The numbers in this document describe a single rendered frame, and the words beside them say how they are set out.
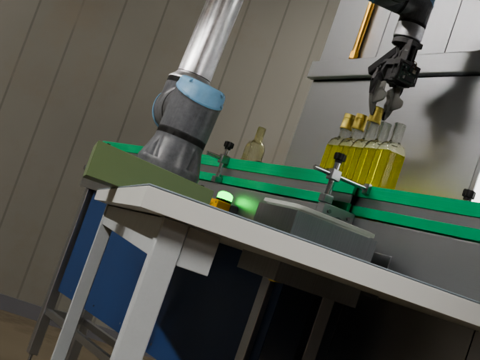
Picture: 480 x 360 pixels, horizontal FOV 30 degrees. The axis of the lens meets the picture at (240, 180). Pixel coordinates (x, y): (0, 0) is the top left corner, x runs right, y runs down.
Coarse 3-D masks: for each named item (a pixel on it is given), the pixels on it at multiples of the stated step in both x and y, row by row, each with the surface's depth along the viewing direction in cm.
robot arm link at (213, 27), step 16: (208, 0) 218; (224, 0) 216; (240, 0) 218; (208, 16) 216; (224, 16) 216; (208, 32) 215; (224, 32) 217; (192, 48) 216; (208, 48) 215; (192, 64) 215; (208, 64) 216; (176, 80) 214; (208, 80) 217; (160, 96) 216; (160, 112) 212
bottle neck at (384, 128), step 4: (380, 124) 229; (384, 124) 228; (388, 124) 228; (380, 128) 229; (384, 128) 228; (388, 128) 228; (380, 132) 228; (384, 132) 228; (388, 132) 228; (376, 136) 229; (380, 136) 228; (384, 136) 228; (384, 140) 228
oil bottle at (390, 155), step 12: (384, 144) 223; (396, 144) 221; (384, 156) 221; (396, 156) 221; (372, 168) 223; (384, 168) 220; (396, 168) 222; (372, 180) 222; (384, 180) 220; (396, 180) 222
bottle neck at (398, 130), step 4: (396, 124) 224; (400, 124) 223; (396, 128) 223; (400, 128) 223; (404, 128) 223; (392, 132) 224; (396, 132) 223; (400, 132) 223; (392, 136) 223; (396, 136) 223; (400, 136) 223; (392, 140) 223; (396, 140) 223; (400, 140) 223
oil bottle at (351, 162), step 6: (354, 144) 234; (360, 144) 232; (354, 150) 233; (360, 150) 231; (348, 156) 234; (354, 156) 232; (348, 162) 233; (354, 162) 231; (348, 168) 233; (354, 168) 230; (342, 174) 234; (348, 174) 232
